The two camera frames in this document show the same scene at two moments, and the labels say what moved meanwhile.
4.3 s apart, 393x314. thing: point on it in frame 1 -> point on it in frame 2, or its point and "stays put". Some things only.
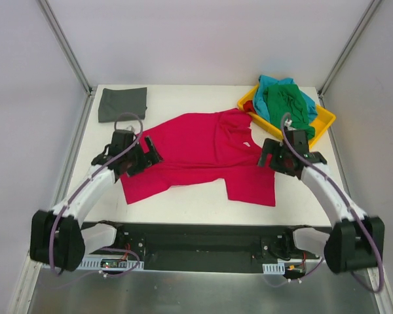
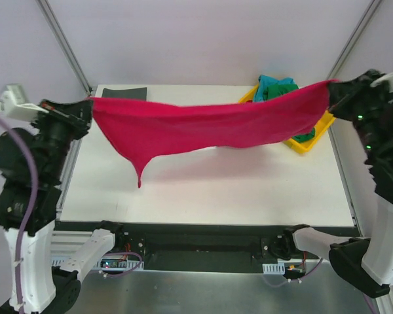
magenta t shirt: [203, 146] -> [139, 133]
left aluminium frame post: [64, 43] stays put
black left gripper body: [143, 160] -> [69, 115]
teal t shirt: [261, 104] stays put
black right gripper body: [272, 157] -> [346, 99]
